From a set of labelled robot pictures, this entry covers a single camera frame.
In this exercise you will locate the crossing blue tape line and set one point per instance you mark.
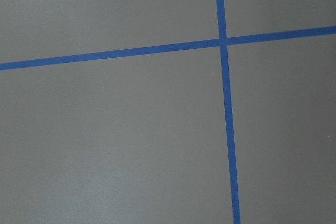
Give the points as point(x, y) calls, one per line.
point(221, 19)

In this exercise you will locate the long blue tape line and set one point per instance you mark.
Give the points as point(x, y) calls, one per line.
point(238, 40)

